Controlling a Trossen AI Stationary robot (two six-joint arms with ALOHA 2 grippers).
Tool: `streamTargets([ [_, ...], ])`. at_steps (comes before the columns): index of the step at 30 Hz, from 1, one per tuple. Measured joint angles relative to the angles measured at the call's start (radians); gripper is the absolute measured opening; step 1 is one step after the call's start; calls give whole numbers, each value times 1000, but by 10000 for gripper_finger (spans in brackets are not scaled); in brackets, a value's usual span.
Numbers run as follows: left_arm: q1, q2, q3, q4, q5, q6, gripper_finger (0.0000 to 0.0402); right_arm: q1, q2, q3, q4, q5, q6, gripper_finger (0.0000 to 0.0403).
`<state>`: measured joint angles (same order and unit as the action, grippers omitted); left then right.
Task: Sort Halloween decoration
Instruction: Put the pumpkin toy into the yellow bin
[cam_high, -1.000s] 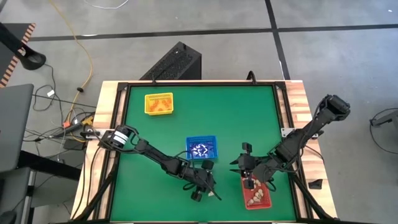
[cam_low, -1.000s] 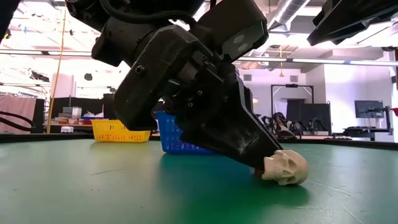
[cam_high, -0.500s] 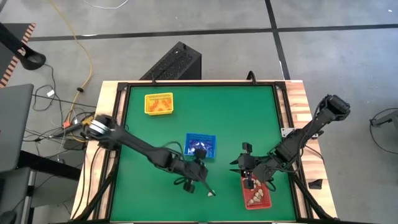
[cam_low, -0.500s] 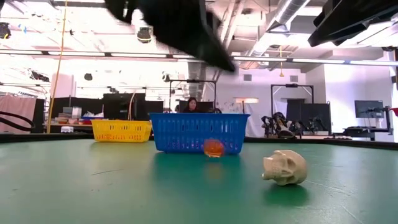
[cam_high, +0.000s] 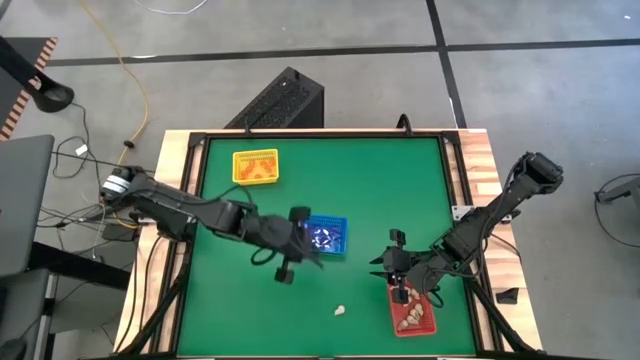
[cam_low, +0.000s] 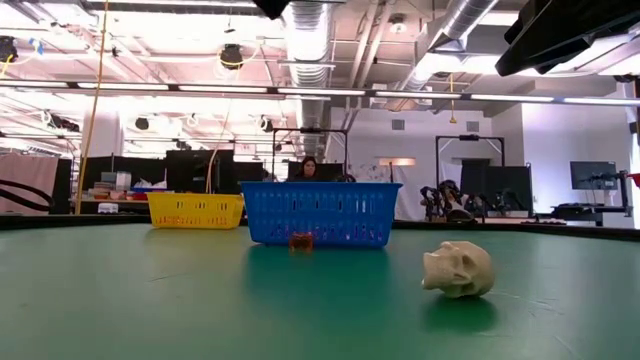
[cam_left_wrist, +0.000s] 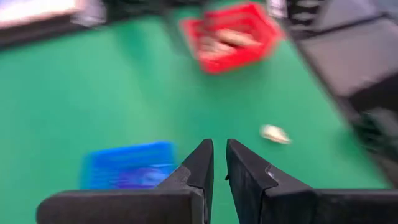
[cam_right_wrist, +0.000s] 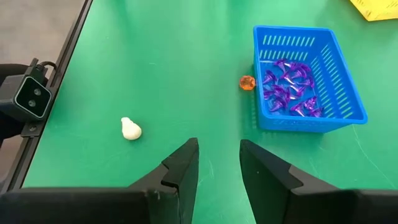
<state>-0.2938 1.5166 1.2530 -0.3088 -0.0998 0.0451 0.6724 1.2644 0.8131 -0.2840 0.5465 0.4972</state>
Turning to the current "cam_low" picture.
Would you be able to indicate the stacked storage boxes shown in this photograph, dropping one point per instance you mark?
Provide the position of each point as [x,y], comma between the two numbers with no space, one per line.
[116,180]

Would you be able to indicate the long ceiling light bar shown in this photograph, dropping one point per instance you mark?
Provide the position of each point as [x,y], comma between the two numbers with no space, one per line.
[320,92]

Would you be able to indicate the black cabinet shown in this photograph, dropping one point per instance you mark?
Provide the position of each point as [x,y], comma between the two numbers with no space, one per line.
[500,185]

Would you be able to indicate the dark wall monitor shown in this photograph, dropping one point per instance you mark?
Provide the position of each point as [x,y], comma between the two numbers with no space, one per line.
[592,175]

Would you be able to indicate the orange translucent pumpkin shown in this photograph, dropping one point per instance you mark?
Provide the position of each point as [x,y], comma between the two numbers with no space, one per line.
[301,242]

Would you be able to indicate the beige plastic skull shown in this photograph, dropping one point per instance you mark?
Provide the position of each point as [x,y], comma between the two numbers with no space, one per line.
[460,270]

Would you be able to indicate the green table mat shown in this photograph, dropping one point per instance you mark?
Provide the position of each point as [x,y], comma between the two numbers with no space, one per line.
[150,300]

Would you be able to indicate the yellow plastic basket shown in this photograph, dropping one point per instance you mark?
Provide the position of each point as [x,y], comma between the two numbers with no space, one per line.
[195,210]

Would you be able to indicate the black metal frame stand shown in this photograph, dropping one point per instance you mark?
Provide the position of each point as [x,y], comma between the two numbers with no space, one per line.
[470,137]

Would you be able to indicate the silver ventilation duct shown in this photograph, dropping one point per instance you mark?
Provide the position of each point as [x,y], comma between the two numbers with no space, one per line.
[307,50]
[465,20]

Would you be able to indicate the dark work desk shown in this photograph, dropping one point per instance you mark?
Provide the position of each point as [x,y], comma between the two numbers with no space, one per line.
[585,212]

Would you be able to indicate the blue plastic basket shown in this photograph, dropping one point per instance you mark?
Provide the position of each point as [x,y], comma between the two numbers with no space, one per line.
[320,212]

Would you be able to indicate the pink partition panel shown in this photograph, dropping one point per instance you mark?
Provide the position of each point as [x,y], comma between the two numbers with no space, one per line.
[30,167]

